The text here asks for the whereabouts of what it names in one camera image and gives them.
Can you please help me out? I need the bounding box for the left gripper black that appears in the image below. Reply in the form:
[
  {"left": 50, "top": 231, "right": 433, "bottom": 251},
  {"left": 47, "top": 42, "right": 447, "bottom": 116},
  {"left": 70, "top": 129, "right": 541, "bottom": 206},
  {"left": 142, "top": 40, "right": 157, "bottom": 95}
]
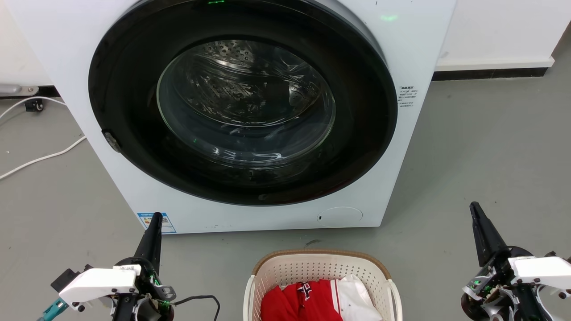
[{"left": 111, "top": 212, "right": 177, "bottom": 321}]

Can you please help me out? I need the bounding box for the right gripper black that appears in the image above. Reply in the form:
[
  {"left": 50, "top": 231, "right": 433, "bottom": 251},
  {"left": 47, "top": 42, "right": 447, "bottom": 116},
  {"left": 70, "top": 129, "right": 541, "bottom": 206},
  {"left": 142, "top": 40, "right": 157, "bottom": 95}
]
[{"left": 461, "top": 202, "right": 554, "bottom": 321}]

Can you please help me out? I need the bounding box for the cream plastic laundry basket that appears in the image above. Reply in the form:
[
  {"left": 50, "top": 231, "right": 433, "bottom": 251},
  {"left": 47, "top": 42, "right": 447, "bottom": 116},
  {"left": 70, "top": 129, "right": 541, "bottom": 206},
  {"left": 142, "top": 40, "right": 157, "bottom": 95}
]
[{"left": 243, "top": 249, "right": 403, "bottom": 321}]

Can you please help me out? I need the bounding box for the blue energy label sticker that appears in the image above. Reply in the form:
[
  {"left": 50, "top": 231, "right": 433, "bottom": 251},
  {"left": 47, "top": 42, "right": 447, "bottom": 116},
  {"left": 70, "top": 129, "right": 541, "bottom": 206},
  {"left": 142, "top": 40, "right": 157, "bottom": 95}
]
[{"left": 137, "top": 212, "right": 177, "bottom": 235}]

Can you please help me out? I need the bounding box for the grey washer door latch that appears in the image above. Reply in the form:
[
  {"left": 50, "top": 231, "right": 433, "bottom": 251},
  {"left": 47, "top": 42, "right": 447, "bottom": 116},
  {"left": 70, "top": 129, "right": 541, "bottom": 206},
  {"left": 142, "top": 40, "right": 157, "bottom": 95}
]
[{"left": 102, "top": 129, "right": 122, "bottom": 153}]

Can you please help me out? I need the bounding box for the white garment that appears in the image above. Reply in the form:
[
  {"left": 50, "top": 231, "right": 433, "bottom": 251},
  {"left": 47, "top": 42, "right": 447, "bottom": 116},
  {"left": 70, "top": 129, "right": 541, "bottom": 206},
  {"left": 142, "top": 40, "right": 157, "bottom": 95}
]
[{"left": 331, "top": 274, "right": 383, "bottom": 321}]

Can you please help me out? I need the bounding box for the round white filter cap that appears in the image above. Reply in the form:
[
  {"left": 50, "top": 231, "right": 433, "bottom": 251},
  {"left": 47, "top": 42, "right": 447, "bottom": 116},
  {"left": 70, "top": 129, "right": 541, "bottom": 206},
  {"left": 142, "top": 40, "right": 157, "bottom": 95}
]
[{"left": 317, "top": 206, "right": 363, "bottom": 228}]

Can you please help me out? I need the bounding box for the red garment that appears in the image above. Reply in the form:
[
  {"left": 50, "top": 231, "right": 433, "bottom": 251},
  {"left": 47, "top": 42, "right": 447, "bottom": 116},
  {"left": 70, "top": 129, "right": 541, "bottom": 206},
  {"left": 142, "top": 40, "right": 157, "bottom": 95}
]
[{"left": 261, "top": 280, "right": 343, "bottom": 321}]

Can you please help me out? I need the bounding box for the small printed text label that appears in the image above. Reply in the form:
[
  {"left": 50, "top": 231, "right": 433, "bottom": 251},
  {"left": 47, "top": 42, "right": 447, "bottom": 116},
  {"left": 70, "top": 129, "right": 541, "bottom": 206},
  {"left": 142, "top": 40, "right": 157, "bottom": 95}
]
[{"left": 398, "top": 85, "right": 418, "bottom": 108}]

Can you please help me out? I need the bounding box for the black round washer door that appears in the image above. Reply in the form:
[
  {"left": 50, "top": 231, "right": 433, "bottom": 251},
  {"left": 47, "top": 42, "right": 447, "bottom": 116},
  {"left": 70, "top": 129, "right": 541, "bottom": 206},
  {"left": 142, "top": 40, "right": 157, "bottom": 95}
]
[{"left": 88, "top": 0, "right": 398, "bottom": 206}]

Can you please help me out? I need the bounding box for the white front-load washing machine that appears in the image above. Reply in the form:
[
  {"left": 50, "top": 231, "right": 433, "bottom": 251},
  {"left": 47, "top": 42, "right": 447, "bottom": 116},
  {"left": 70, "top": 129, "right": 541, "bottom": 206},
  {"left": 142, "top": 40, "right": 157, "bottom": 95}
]
[{"left": 6, "top": 0, "right": 458, "bottom": 235}]

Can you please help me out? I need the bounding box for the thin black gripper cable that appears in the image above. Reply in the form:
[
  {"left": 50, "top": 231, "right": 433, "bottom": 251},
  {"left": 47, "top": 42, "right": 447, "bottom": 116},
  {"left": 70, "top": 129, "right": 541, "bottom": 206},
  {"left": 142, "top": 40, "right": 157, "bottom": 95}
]
[{"left": 172, "top": 295, "right": 221, "bottom": 321}]

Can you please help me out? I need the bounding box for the teal cable connector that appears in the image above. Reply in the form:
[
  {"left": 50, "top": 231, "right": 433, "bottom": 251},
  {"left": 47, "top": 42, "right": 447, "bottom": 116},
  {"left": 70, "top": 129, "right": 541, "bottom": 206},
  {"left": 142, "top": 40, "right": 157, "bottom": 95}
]
[{"left": 37, "top": 298, "right": 70, "bottom": 321}]

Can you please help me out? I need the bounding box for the long white floor cable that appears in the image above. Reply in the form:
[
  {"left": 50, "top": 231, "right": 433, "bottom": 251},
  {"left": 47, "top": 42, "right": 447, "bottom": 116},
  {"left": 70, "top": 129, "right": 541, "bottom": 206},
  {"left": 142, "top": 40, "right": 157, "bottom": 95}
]
[{"left": 0, "top": 135, "right": 87, "bottom": 181}]

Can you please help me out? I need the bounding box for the short white floor cable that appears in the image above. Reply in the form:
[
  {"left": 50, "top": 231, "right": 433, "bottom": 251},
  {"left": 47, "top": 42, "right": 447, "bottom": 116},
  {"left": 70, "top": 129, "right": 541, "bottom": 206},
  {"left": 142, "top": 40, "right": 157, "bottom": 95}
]
[{"left": 0, "top": 96, "right": 67, "bottom": 120}]

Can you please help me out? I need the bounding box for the grey metal floor bracket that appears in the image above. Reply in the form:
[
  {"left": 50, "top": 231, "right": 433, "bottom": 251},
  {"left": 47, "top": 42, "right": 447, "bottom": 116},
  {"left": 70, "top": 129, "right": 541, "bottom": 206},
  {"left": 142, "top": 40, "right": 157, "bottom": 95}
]
[{"left": 0, "top": 84, "right": 40, "bottom": 97}]

